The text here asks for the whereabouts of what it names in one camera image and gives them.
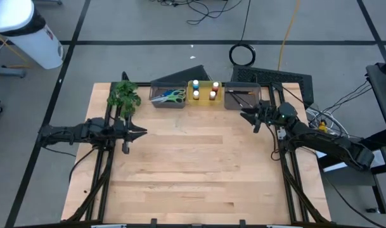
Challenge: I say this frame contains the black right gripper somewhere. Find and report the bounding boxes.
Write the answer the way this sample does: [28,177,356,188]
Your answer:
[239,99,278,134]

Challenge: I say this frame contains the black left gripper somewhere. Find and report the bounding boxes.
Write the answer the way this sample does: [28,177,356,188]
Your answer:
[112,114,148,155]

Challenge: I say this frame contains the long black paintbrush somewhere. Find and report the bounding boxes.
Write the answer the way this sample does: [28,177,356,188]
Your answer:
[234,94,254,108]
[228,92,245,109]

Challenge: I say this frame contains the blue handled scissors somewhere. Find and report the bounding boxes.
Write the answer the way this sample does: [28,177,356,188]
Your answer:
[150,89,176,102]

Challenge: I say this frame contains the green handled scissors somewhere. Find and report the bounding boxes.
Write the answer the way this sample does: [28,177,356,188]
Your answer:
[151,89,187,104]

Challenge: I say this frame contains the grey plastic bin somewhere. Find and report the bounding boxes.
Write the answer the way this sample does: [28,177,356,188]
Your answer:
[224,81,262,111]
[149,81,188,110]

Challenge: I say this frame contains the green plant sprig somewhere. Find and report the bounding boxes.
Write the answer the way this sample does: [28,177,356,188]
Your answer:
[106,79,142,120]

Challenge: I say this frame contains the yellow translucent plastic bin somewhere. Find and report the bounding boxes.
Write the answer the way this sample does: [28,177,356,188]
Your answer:
[186,80,224,107]

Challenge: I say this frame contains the black flat panel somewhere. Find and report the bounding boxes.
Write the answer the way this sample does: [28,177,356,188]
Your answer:
[151,65,212,85]

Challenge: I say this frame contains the dark grey equipment cart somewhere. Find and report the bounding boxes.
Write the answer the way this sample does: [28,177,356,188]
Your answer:
[318,56,386,219]

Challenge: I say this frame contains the grey desk foot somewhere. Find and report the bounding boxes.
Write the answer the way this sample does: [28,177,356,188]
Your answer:
[0,65,26,79]

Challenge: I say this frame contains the white trash can black bag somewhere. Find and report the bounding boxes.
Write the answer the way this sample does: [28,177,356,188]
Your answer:
[0,0,65,70]

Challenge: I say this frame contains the black aluminium robot frame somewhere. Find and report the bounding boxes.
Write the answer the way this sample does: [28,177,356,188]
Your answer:
[61,71,332,224]

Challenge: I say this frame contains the coiled black cable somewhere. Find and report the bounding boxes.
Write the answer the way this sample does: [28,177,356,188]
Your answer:
[228,43,257,67]

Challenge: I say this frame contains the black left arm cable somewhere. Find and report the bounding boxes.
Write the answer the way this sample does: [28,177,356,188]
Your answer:
[42,145,98,184]

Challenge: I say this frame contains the white cable bundle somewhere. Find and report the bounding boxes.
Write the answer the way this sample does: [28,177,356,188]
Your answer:
[306,107,352,140]

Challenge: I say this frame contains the thick yellow hanging cable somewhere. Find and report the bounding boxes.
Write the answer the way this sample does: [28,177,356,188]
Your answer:
[276,0,303,72]

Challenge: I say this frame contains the tangled black floor cables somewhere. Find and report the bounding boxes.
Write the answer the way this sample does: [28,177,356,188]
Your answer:
[148,0,244,26]

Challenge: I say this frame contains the thin yellow cable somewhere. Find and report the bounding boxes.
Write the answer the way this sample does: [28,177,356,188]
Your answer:
[0,27,32,69]

